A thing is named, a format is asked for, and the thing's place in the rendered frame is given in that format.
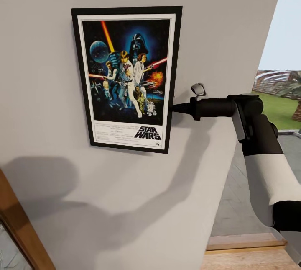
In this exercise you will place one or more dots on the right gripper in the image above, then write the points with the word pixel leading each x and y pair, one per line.
pixel 210 107

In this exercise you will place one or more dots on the poster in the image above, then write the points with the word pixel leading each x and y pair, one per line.
pixel 127 61

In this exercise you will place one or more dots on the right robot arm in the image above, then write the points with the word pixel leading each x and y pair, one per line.
pixel 274 190

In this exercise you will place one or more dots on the door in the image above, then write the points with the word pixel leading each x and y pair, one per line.
pixel 20 246

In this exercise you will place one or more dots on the fixed window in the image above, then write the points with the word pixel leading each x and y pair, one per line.
pixel 236 227

